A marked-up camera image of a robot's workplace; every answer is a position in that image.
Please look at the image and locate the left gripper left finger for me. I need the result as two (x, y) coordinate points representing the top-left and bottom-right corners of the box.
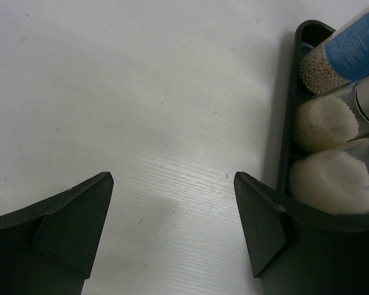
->
(0, 171), (113, 294)

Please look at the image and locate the silver lid grain bottle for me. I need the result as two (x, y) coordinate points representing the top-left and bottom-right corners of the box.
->
(299, 6), (369, 94)

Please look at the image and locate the black rectangular tray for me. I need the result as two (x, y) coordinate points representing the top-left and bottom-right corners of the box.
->
(276, 20), (369, 197)

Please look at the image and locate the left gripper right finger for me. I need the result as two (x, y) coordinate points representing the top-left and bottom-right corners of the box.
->
(234, 172), (369, 294)

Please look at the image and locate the clear top pepper grinder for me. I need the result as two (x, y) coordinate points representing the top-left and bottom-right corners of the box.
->
(293, 72), (369, 154)

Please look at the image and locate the black lid bottle front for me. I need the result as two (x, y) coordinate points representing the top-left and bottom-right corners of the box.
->
(288, 138), (369, 214)

